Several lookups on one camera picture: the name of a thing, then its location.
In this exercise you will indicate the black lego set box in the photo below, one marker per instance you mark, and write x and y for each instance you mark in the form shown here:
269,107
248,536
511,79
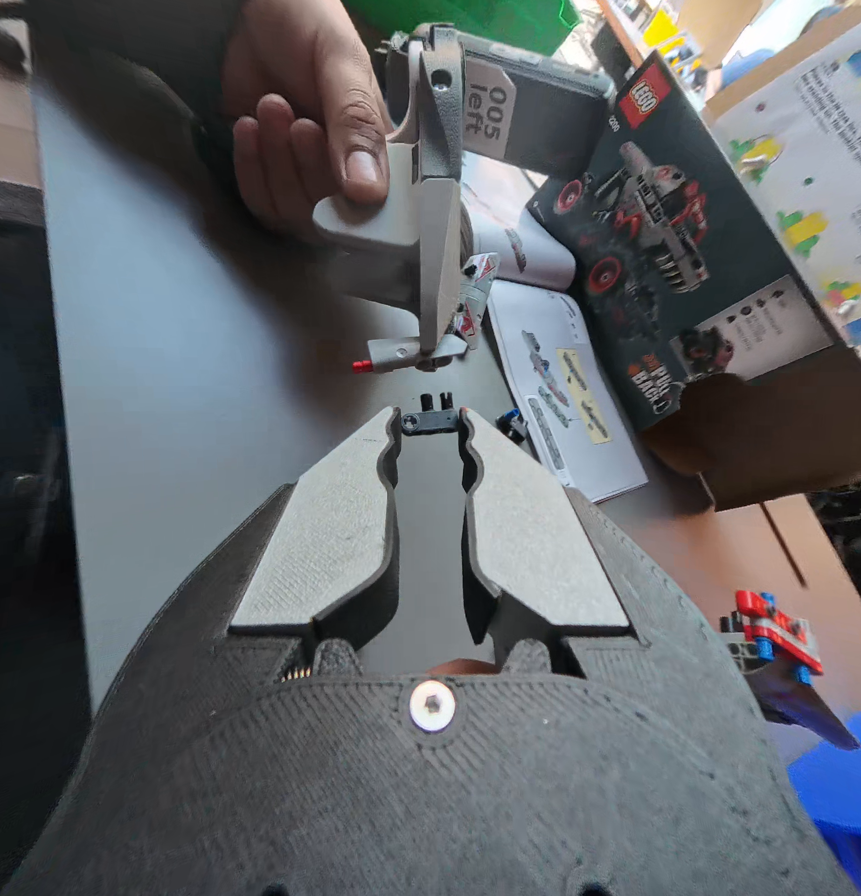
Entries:
682,245

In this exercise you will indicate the grey lego panel red sticker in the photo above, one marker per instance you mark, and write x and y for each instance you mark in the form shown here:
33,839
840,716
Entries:
481,280

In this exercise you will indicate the red blue lego model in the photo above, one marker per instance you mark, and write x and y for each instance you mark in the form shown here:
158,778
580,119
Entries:
773,626

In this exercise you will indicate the small blue black lego piece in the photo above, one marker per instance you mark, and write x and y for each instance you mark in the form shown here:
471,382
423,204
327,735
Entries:
514,423

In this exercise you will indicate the person's left hand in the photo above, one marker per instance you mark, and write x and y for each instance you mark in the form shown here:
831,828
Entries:
304,84

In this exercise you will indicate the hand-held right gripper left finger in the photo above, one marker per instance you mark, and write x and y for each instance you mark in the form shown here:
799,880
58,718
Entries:
311,539

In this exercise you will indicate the grey lego piece red pin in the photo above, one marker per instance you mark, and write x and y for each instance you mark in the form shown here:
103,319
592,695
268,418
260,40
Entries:
392,353

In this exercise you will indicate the green plastic bin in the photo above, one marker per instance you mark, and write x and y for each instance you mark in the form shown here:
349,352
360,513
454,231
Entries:
472,17

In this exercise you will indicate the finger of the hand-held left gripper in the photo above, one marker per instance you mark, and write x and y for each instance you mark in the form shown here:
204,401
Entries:
441,252

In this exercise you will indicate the cardboard box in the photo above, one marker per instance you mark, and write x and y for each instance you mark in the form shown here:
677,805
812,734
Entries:
787,434

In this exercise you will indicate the white printed sheet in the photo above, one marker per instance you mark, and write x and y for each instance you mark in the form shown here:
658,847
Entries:
822,140

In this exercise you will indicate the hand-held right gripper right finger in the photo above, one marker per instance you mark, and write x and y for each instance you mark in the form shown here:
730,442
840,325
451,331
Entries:
542,546

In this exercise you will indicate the blue plastic bin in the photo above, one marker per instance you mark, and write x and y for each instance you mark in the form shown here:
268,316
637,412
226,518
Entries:
843,791

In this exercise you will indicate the lego instruction booklet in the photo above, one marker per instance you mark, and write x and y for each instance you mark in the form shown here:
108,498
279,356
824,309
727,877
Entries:
591,448

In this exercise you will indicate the small black lego beam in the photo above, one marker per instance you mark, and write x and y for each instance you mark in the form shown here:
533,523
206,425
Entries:
430,422

